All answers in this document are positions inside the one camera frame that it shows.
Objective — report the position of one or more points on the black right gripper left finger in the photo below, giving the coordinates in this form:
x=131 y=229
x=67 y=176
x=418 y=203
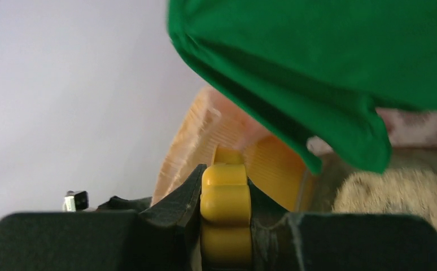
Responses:
x=161 y=237

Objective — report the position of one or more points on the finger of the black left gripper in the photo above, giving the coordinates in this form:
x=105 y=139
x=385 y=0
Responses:
x=117 y=203

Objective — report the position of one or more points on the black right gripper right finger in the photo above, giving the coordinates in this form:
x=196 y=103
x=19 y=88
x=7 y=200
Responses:
x=283 y=240

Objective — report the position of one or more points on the yellow litter scoop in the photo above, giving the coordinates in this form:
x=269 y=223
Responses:
x=225 y=208

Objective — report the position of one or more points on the yellow ribbed trash bin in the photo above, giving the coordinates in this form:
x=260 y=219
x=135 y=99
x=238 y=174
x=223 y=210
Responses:
x=276 y=169

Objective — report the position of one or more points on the grey translucent litter box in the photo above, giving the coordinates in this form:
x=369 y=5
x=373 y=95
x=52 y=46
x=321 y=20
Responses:
x=317 y=193

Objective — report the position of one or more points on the beige cat litter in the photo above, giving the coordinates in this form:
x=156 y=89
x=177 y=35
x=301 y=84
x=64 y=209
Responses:
x=411 y=191

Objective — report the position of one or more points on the green t-shirt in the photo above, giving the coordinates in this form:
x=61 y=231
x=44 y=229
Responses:
x=315 y=68

